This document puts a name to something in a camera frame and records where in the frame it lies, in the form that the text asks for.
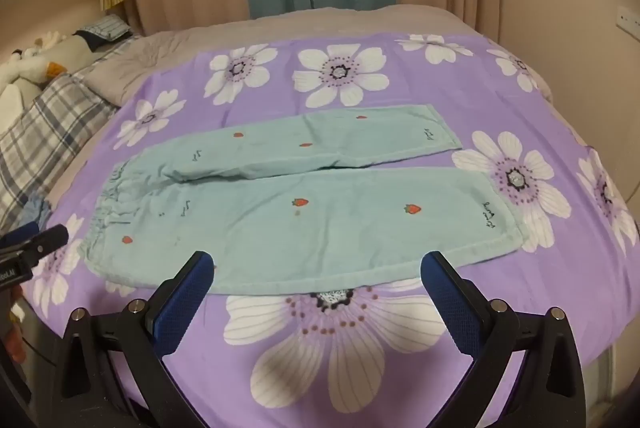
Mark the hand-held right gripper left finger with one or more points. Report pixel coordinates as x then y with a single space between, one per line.
185 303

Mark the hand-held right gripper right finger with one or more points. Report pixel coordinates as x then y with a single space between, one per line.
450 303

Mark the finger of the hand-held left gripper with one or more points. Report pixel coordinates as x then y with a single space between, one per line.
47 240

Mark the mint green strawberry print pants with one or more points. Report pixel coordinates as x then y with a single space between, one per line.
300 233

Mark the light blue cloth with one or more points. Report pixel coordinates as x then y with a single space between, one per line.
36 210

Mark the plaid pillow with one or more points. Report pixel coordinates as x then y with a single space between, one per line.
45 127

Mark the white plush toy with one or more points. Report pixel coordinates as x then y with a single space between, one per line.
65 52

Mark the blue striped cloth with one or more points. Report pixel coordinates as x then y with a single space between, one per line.
107 28

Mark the purple floral blanket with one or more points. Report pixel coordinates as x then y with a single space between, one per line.
280 57

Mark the white wall socket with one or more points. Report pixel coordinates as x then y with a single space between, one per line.
629 18

